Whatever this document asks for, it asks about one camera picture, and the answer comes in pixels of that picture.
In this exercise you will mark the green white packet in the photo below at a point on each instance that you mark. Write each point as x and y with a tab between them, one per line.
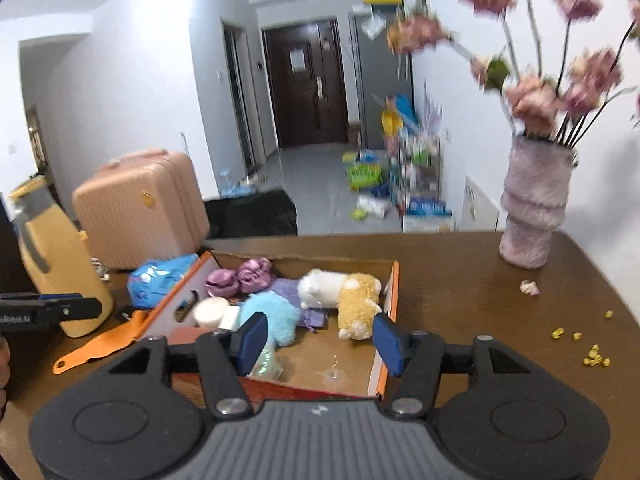
265	362

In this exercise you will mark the blue plush toy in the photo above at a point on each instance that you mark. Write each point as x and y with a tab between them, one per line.
272	315

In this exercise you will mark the purple cloth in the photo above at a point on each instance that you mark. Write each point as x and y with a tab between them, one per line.
295	295

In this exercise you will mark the pink artificial flowers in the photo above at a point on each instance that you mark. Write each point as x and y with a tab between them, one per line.
540	60

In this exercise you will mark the pink ribbed suitcase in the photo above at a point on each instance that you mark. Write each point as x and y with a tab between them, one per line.
142	207

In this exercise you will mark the white plush toy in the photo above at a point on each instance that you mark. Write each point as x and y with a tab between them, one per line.
320	287

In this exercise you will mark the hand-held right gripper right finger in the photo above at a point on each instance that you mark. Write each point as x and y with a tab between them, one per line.
387	345

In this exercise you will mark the white round container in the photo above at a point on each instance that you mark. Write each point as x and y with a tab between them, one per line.
210	312

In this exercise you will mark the tan plush toy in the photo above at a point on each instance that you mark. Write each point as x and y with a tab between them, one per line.
356	305

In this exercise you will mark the white foam piece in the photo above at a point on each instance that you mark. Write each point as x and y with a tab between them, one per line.
231	317

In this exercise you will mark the black bag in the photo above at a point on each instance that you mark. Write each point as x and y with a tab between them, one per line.
250	212

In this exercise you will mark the red orange cardboard box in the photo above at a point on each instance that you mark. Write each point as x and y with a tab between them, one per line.
340	360

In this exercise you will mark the dark brown door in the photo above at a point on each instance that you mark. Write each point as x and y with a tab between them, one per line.
305	82

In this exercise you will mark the storage rack with goods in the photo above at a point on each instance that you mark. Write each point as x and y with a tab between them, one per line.
420	175

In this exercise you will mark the fallen pink petal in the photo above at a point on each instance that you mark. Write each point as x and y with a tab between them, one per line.
530	287

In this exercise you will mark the white plastic bag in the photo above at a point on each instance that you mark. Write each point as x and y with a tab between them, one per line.
372	206

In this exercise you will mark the fuzzy purple vase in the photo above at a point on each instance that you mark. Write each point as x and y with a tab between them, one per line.
535	205

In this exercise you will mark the yellow thermos jug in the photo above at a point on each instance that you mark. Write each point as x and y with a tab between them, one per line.
65	270

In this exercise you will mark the blue tissue packet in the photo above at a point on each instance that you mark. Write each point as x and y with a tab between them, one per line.
160	280

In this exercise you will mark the grey refrigerator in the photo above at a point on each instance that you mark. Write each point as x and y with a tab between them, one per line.
385	75

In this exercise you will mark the scattered yellow crumbs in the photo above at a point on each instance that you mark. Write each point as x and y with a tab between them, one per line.
592	352

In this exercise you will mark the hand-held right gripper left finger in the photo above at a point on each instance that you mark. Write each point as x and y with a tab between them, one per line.
252	342

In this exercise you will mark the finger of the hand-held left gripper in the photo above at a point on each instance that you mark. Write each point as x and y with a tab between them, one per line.
75	307

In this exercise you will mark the purple scrunchie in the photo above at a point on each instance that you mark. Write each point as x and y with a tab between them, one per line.
222	282
255	275

